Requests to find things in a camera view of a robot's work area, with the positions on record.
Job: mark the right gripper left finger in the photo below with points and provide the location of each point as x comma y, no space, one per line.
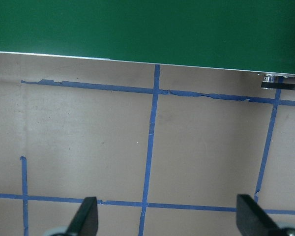
85,221

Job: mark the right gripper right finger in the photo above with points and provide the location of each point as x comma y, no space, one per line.
251,220

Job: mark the green conveyor belt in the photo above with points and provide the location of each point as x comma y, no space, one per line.
245,35

